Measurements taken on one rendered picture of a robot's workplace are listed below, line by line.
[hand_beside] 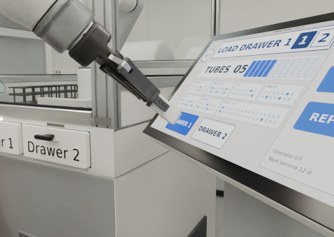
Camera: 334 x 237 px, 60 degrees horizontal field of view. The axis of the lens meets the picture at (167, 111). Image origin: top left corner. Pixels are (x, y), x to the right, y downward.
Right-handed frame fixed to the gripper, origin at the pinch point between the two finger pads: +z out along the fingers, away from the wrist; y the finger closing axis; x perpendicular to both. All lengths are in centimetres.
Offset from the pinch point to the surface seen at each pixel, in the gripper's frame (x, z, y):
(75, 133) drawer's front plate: 16.1, -2.1, 37.4
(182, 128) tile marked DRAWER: 1.0, 4.8, -1.9
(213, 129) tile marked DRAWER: -0.6, 4.8, -11.1
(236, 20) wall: -203, 124, 264
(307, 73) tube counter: -13.0, 4.7, -22.4
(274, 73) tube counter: -13.0, 4.7, -16.3
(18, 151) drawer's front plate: 34, -9, 60
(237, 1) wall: -222, 110, 263
